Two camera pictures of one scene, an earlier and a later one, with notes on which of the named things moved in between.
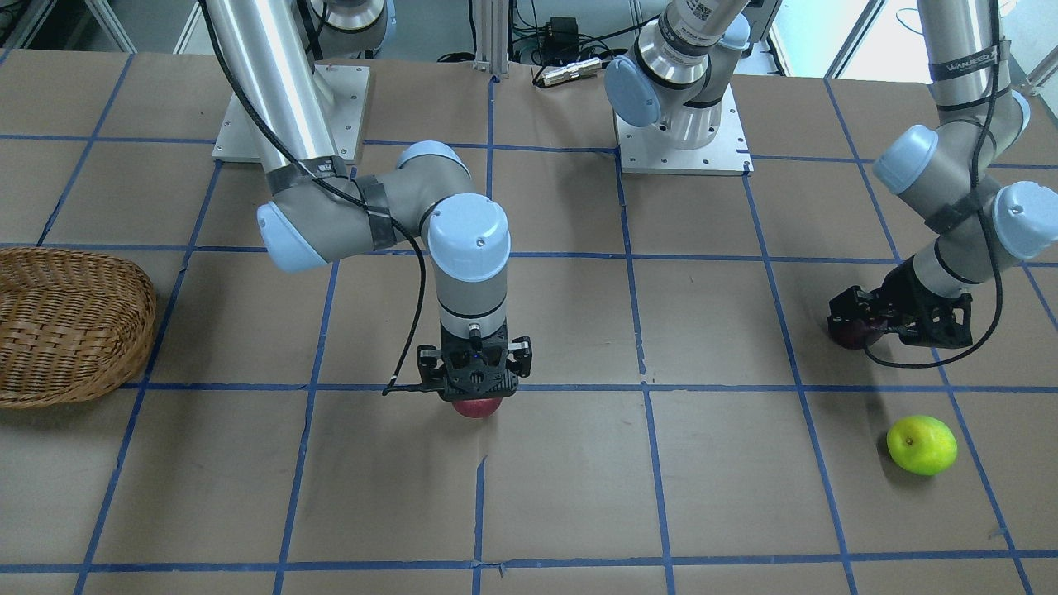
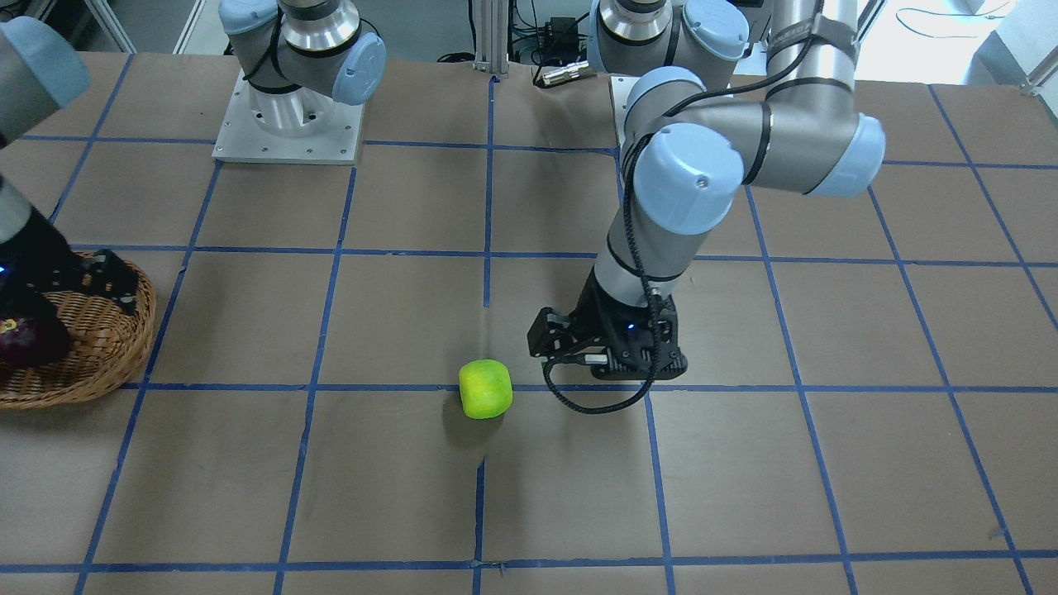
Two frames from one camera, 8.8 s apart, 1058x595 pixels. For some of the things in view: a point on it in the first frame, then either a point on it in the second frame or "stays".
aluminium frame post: x=492 y=35 stays
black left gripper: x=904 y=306 → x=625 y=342
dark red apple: x=854 y=335 → x=32 y=342
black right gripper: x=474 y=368 → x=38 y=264
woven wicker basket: x=73 y=326 stays
